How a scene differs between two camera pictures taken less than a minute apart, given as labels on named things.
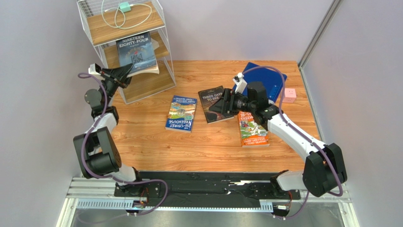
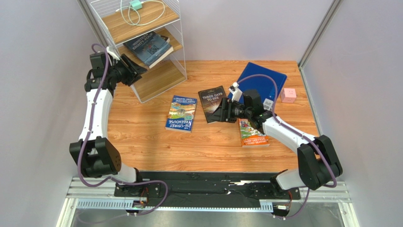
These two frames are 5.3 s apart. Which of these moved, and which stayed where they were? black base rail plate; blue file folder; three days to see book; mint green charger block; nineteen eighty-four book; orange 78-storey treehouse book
Moved: nineteen eighty-four book; mint green charger block
Stayed: orange 78-storey treehouse book; blue file folder; black base rail plate; three days to see book
